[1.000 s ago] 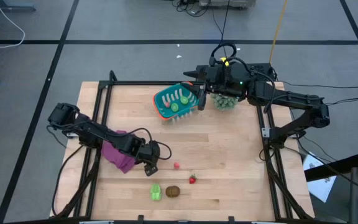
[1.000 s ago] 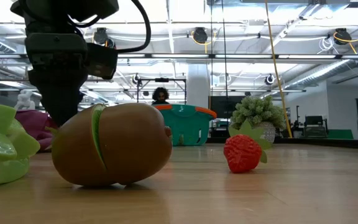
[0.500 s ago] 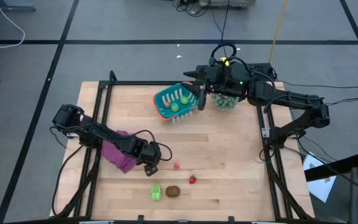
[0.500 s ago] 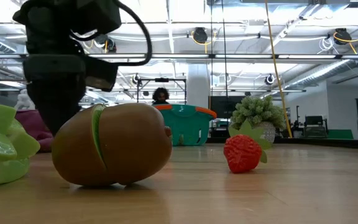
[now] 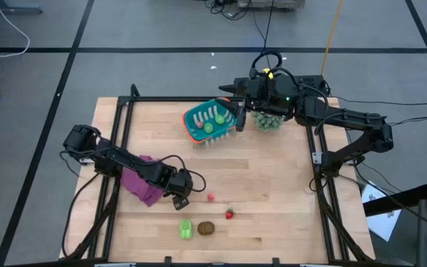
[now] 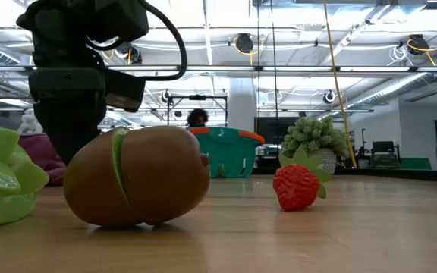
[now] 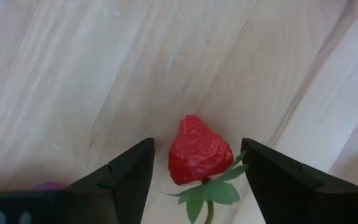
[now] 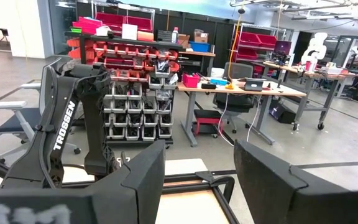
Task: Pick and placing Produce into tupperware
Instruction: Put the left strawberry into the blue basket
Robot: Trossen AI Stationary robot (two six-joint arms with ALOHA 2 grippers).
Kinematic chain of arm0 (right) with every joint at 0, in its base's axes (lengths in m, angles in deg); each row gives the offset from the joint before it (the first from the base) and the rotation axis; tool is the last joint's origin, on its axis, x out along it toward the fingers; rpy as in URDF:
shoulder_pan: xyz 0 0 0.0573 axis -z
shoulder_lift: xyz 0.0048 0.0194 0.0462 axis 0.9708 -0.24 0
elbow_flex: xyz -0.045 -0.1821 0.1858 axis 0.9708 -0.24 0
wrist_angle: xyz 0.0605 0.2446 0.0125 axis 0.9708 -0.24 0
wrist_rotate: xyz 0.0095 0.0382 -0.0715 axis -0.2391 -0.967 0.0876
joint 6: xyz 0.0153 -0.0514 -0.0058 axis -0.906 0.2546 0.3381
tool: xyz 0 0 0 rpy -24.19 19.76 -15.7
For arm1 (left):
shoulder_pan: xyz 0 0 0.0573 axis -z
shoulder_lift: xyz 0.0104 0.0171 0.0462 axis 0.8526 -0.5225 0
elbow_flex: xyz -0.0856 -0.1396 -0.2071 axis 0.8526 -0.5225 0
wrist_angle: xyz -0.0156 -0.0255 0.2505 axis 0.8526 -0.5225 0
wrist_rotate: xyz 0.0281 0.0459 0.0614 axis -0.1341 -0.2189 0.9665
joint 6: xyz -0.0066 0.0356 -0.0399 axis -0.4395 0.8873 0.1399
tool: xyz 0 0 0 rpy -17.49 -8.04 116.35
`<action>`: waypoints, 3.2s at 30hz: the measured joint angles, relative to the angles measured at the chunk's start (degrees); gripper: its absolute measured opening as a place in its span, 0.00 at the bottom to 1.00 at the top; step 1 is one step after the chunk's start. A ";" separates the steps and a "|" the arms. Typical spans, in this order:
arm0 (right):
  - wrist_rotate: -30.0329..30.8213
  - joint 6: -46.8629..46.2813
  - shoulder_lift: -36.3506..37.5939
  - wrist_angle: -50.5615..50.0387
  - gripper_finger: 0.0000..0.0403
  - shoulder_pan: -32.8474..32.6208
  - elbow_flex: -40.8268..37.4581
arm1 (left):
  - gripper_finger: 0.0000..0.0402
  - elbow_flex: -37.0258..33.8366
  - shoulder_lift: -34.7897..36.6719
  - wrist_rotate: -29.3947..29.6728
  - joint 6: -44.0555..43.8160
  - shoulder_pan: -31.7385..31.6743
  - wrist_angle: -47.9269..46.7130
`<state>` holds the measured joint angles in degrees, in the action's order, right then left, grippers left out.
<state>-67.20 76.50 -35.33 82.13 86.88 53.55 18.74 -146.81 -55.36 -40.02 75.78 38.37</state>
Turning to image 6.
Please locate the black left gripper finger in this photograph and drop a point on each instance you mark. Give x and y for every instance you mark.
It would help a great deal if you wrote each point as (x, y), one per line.
(70, 132)

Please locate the brown toy kiwi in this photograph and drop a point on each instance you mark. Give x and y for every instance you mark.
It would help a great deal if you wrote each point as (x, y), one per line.
(158, 178)

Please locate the red toy strawberry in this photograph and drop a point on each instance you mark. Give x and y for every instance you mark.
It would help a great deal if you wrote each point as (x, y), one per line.
(294, 189)

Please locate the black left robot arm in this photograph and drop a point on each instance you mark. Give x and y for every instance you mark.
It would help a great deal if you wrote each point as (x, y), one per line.
(70, 34)

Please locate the purple cloth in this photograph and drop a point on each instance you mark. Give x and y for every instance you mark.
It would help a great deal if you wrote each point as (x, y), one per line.
(36, 151)

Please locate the white figure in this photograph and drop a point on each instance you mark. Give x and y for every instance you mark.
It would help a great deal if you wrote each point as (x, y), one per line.
(29, 121)

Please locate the person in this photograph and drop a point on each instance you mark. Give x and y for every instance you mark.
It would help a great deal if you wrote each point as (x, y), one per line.
(197, 117)

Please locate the ceiling light strip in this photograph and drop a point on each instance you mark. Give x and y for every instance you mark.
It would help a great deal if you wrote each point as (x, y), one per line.
(222, 68)

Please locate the teal basket with orange rim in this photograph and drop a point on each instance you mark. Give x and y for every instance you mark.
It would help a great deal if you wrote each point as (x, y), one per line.
(230, 155)

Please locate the white building column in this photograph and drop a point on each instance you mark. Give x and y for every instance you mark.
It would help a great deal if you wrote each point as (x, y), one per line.
(241, 100)

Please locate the black screen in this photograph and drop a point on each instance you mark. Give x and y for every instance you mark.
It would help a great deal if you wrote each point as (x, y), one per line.
(275, 129)

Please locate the green spiky ball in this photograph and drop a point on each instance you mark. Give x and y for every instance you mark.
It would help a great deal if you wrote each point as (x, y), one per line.
(313, 138)

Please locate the black office chair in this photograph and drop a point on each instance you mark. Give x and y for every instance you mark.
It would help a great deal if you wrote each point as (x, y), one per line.
(383, 153)

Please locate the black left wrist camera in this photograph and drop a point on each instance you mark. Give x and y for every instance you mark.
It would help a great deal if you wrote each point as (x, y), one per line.
(125, 91)

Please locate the black metal gantry frame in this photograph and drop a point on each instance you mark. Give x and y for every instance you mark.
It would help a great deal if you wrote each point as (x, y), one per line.
(197, 98)

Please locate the black metal table frame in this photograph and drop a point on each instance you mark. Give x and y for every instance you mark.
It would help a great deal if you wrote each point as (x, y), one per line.
(412, 174)

